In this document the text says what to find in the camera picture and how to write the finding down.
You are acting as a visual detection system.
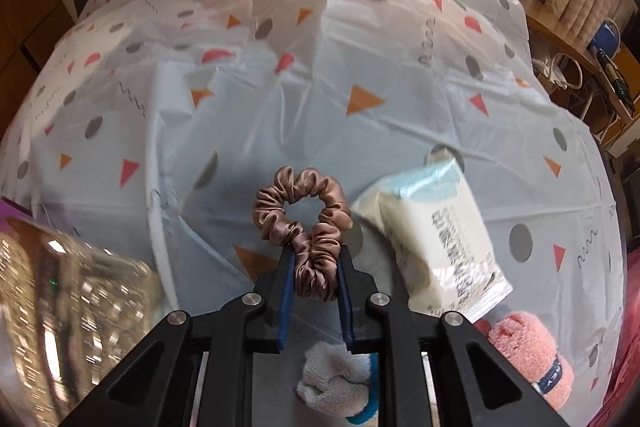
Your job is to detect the blue folding chair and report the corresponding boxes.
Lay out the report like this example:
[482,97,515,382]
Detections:
[587,19,623,58]

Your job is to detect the patterned plastic tablecloth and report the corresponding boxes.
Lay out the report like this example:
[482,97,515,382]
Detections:
[0,0,628,427]

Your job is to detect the white wet wipes pack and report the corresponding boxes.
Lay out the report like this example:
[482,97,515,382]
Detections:
[350,147,515,315]

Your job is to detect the blue plush toy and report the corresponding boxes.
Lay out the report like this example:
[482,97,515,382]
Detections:
[345,399,382,427]

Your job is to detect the pink dishcloth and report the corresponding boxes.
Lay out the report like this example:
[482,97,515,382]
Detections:
[487,311,576,408]

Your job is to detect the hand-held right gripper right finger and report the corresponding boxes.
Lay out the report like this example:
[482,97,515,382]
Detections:
[337,247,566,427]

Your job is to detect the wooden wardrobe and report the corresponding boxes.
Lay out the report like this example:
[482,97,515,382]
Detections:
[0,0,81,132]

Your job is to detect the wooden desk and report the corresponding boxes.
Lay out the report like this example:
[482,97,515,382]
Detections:
[440,0,601,72]

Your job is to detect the brown satin scrunchie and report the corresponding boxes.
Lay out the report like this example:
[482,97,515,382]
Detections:
[252,166,353,303]

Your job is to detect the purple tissue box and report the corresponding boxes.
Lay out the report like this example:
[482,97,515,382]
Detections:
[0,199,36,223]

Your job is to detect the white terry cloth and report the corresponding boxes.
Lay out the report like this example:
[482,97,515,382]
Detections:
[295,341,373,419]

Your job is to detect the pink ruffled blanket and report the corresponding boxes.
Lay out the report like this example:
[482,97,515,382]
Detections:
[600,247,640,427]

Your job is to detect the white tote bag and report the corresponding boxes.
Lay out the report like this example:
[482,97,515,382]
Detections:
[530,52,583,95]

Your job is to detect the gold embossed tissue box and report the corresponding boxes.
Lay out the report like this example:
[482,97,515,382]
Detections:
[0,219,166,427]

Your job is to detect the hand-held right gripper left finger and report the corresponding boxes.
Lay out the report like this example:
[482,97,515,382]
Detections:
[60,247,296,427]

